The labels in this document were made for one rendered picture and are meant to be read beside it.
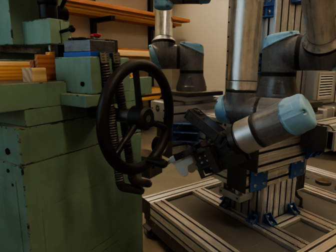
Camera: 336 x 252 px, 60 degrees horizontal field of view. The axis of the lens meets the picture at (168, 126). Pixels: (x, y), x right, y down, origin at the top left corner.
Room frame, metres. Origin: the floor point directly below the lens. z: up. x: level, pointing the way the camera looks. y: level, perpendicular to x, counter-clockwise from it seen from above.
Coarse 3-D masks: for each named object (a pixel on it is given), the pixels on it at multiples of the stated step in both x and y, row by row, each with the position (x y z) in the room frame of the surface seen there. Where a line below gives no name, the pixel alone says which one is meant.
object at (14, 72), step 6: (0, 66) 0.77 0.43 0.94; (6, 66) 0.78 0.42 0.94; (12, 66) 0.80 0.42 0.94; (18, 66) 0.81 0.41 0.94; (24, 66) 0.82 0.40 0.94; (0, 72) 0.77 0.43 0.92; (6, 72) 0.78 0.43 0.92; (12, 72) 0.79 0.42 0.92; (18, 72) 0.81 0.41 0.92; (0, 78) 0.77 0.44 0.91; (6, 78) 0.78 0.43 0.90; (12, 78) 0.79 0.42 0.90; (18, 78) 0.81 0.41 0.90
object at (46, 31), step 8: (24, 24) 0.92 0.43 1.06; (32, 24) 0.90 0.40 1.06; (40, 24) 0.88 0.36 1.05; (48, 24) 0.86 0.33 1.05; (56, 24) 0.87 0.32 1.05; (64, 24) 0.90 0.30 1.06; (24, 32) 0.92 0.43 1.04; (32, 32) 0.90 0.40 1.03; (40, 32) 0.88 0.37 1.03; (48, 32) 0.86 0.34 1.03; (56, 32) 0.87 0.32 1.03; (64, 32) 0.89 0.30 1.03; (24, 40) 0.92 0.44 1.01; (32, 40) 0.90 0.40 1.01; (40, 40) 0.88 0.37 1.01; (48, 40) 0.86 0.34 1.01; (56, 40) 0.87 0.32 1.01; (64, 40) 0.89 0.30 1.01; (48, 48) 0.90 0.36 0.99
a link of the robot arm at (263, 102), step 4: (260, 100) 0.68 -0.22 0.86; (264, 100) 0.68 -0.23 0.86; (268, 100) 0.67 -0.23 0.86; (272, 100) 0.67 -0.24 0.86; (276, 100) 0.67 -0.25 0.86; (260, 104) 0.67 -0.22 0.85; (264, 104) 0.67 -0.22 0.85; (268, 104) 0.66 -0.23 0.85; (256, 108) 0.67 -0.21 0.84; (260, 108) 0.67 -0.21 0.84
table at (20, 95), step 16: (0, 80) 0.77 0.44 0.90; (16, 80) 0.77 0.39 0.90; (48, 80) 0.77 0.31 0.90; (144, 80) 1.02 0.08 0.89; (0, 96) 0.61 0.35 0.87; (16, 96) 0.64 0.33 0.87; (32, 96) 0.67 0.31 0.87; (48, 96) 0.71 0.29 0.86; (64, 96) 0.72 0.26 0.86; (80, 96) 0.69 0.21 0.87; (96, 96) 0.71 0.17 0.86; (128, 96) 0.81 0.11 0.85; (0, 112) 0.61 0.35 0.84
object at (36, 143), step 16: (0, 128) 0.68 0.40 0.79; (16, 128) 0.64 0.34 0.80; (32, 128) 0.67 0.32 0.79; (48, 128) 0.70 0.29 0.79; (64, 128) 0.74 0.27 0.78; (80, 128) 0.78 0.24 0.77; (0, 144) 0.68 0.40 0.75; (16, 144) 0.64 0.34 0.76; (32, 144) 0.66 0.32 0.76; (48, 144) 0.70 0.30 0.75; (64, 144) 0.74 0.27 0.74; (80, 144) 0.78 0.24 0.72; (16, 160) 0.64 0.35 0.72; (32, 160) 0.66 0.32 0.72
